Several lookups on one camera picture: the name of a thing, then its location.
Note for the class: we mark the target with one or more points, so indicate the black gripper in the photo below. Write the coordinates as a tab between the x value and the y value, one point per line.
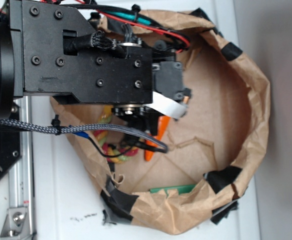
140	82

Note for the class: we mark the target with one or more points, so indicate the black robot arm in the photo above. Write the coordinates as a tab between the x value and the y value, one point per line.
34	36

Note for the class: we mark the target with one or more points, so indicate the orange plastic toy carrot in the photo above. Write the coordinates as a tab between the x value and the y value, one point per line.
163	122

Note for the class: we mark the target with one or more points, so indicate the crumpled brown paper bag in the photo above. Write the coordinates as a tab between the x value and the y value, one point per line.
217	146

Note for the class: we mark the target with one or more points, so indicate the green plastic block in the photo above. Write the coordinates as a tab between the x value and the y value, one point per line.
182	189

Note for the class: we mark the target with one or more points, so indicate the multicolour twisted rope toy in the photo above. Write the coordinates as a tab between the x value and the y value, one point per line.
114	154

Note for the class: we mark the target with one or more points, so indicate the aluminium extrusion rail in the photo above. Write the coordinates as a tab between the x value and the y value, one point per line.
21	178

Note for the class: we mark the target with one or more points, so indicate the silver corner bracket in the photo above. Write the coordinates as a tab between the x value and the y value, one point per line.
18	225

